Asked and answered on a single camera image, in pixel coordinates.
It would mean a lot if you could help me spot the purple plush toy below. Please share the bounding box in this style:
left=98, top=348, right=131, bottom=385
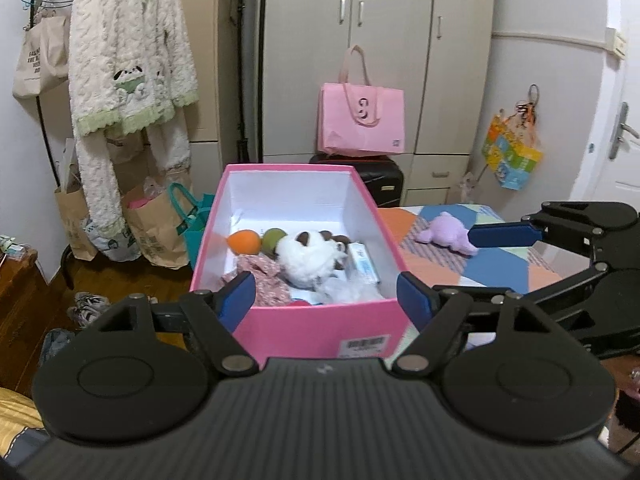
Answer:
left=414, top=211, right=478, bottom=257

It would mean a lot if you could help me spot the white brown plush dog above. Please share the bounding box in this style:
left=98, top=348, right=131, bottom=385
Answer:
left=277, top=231, right=352, bottom=289

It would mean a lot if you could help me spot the colourful knitted patchwork blanket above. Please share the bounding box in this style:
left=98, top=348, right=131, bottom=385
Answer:
left=376, top=202, right=591, bottom=351

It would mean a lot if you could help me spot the pink floral cloth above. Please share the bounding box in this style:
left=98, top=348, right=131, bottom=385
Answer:
left=222, top=255, right=292, bottom=307

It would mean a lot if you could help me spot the orange plush ball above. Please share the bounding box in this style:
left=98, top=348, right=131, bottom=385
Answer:
left=227, top=230, right=262, bottom=256

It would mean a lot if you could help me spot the colourful hanging gift bag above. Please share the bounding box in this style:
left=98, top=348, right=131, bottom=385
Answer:
left=482, top=84, right=544, bottom=191

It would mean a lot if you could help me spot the tissue packet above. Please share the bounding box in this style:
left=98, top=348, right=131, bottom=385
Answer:
left=344, top=242, right=380, bottom=285

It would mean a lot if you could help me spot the green plush ball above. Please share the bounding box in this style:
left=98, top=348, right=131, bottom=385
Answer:
left=262, top=228, right=288, bottom=259

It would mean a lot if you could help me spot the teal shopping bag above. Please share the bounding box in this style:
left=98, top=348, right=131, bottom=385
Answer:
left=167, top=182, right=215, bottom=269

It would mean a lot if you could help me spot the white door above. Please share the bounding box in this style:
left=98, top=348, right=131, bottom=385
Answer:
left=570, top=0, right=639, bottom=207

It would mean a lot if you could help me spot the brown paper bag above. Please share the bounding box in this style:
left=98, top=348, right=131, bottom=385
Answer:
left=122, top=177, right=189, bottom=270

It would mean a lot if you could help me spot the black suitcase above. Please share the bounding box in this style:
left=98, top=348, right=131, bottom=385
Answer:
left=309, top=154, right=405, bottom=208

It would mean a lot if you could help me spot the pink cardboard box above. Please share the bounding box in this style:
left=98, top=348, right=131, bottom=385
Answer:
left=191, top=164, right=409, bottom=363

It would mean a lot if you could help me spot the black clothes rack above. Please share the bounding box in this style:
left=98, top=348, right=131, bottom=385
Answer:
left=27, top=0, right=76, bottom=291

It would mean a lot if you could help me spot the pink tote bag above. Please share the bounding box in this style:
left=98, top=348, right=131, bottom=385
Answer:
left=317, top=44, right=406, bottom=156

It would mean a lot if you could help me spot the beige wardrobe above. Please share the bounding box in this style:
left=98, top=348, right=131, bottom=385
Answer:
left=171, top=0, right=497, bottom=206

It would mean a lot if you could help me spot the cream fleece pajama top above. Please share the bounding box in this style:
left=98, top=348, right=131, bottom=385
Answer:
left=68, top=0, right=198, bottom=138

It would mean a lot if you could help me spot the beige canvas tote bag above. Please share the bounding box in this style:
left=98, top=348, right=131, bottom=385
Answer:
left=12, top=0, right=73, bottom=100

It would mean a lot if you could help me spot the silver door handle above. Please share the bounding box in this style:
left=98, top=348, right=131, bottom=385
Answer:
left=608, top=101, right=640, bottom=160

